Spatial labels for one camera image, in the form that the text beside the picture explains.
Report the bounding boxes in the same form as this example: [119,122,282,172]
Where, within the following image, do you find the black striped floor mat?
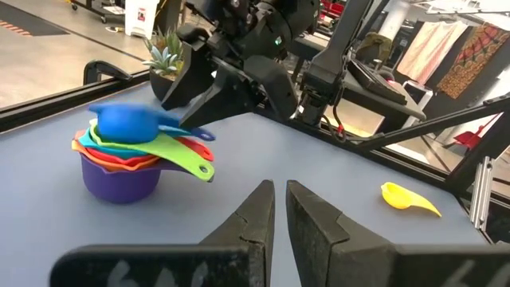
[0,2,71,37]

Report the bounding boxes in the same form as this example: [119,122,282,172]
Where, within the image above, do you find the pale striped hanging cloth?
[396,20,469,85]

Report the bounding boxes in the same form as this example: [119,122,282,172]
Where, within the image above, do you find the red measuring cup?
[85,137,215,167]

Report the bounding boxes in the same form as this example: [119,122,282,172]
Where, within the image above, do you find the black keyboard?
[346,59,407,107]

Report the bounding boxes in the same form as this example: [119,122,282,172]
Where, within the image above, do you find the black wheeled cart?
[69,0,124,23]

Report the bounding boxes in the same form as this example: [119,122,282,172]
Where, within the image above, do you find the teal measuring cup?
[77,125,192,160]

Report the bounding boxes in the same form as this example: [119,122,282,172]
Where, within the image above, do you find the black frame strut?
[445,113,510,195]
[358,95,510,151]

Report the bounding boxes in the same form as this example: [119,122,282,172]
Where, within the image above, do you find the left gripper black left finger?
[49,179,276,287]

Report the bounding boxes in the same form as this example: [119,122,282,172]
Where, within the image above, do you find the succulents in black pot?
[142,27,188,103]

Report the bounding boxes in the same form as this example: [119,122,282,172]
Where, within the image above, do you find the silver aluminium extrusion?
[469,155,495,230]

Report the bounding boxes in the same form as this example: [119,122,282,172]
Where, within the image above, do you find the orange measuring cup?
[71,139,160,172]

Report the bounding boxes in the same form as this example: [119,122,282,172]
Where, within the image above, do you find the blue measuring cup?
[88,102,216,144]

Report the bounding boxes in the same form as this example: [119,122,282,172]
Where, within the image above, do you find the yellow measuring cup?
[380,182,442,218]

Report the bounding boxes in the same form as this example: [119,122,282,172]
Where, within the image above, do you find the olive backpack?
[355,31,394,65]

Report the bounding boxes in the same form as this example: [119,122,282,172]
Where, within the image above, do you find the green measuring cup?
[88,119,216,183]

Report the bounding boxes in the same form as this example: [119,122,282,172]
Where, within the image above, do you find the white chair frame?
[402,79,434,116]

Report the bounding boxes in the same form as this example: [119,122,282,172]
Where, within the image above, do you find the purple measuring cup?
[79,153,188,205]

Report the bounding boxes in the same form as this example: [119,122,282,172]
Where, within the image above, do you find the dark patterned hanging cloth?
[436,22,510,100]

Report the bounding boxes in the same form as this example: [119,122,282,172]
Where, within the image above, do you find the black corner clamp handle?
[82,59,132,85]

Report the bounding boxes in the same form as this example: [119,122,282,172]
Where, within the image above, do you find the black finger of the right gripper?
[161,38,216,112]
[178,54,299,129]

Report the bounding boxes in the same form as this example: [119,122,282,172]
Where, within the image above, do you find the white floor sign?
[124,0,160,39]

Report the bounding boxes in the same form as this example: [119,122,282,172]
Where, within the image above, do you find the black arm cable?
[320,85,348,144]

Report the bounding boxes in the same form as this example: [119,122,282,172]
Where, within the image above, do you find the red chair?
[453,115,499,151]

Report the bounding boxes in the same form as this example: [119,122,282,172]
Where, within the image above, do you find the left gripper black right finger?
[285,179,510,287]

